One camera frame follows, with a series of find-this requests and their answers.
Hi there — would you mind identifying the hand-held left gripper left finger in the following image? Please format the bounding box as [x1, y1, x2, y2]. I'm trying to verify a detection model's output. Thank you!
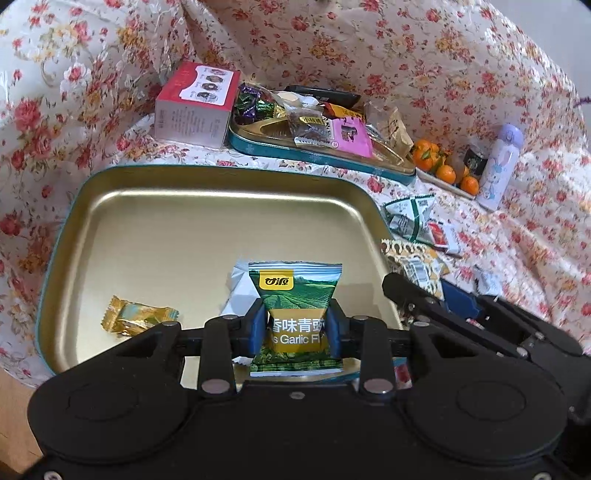
[111, 298, 271, 400]

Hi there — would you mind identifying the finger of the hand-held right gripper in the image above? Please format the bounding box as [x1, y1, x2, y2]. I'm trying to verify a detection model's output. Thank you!
[382, 272, 527, 360]
[441, 281, 583, 355]

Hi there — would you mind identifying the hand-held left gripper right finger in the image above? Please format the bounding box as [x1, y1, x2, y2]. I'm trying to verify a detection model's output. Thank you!
[325, 299, 483, 400]

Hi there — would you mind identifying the grey yellow snack packet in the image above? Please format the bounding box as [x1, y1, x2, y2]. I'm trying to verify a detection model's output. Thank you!
[382, 239, 450, 298]

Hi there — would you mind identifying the black white snack packet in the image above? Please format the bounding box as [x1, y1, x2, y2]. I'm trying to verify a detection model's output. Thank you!
[475, 267, 505, 296]

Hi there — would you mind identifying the white barcode snack packet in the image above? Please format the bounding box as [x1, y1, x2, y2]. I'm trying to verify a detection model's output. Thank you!
[224, 261, 260, 320]

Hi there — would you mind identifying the green pea snack packet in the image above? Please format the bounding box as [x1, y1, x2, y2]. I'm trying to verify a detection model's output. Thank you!
[247, 261, 345, 377]

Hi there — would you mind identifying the white red snack packet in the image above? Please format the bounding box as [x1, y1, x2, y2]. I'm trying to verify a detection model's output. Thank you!
[427, 222, 466, 257]

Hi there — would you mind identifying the grey green snack packet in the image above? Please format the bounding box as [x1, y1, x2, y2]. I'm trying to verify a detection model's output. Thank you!
[382, 195, 435, 244]

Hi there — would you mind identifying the gold candy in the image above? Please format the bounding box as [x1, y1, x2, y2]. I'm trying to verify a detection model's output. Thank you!
[100, 295, 181, 337]

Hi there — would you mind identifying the gold tin tray blue rim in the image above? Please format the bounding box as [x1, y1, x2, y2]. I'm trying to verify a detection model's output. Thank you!
[34, 164, 404, 388]

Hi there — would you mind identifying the blue tin holding snacks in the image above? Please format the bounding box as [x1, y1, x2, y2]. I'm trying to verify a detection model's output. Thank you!
[228, 90, 416, 185]

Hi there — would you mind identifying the pile of mandarin oranges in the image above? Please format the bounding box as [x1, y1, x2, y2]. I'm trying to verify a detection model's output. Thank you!
[412, 141, 481, 195]

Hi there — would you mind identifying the lilac rabbit print bottle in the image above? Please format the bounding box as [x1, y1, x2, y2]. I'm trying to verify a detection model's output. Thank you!
[475, 123, 525, 212]

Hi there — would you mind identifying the black drink can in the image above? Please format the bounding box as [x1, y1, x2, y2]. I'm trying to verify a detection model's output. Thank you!
[463, 145, 490, 178]

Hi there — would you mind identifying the brown paper packet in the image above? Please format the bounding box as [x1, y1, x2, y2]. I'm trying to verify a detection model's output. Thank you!
[385, 108, 415, 155]

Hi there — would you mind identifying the pink snack packet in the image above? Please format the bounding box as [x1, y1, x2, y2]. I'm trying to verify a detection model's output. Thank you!
[333, 117, 374, 158]

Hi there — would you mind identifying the translucent silver packet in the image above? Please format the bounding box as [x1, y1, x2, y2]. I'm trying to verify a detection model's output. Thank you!
[364, 100, 398, 134]

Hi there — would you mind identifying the clear dark cake packet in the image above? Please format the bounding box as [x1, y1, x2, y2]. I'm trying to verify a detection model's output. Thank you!
[293, 127, 334, 147]

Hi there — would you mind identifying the orange snack packet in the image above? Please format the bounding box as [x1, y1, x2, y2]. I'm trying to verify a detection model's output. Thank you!
[323, 104, 365, 121]

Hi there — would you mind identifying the clear walnut cake packet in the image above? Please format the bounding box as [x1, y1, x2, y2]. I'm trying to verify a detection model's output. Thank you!
[285, 104, 326, 127]

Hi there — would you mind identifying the red carton with photo label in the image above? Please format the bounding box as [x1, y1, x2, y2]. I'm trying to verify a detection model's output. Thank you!
[154, 62, 242, 149]

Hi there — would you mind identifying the black remote control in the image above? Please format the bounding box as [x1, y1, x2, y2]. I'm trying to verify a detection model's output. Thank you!
[284, 84, 362, 108]

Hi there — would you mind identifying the purple foil candy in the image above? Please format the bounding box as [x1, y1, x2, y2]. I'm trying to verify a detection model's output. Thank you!
[238, 83, 259, 121]

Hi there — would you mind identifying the cream wrapped candy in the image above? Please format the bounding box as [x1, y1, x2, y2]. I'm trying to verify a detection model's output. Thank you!
[277, 90, 319, 107]

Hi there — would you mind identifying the floral cloth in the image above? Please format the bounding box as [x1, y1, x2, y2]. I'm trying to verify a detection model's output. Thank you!
[0, 0, 591, 393]

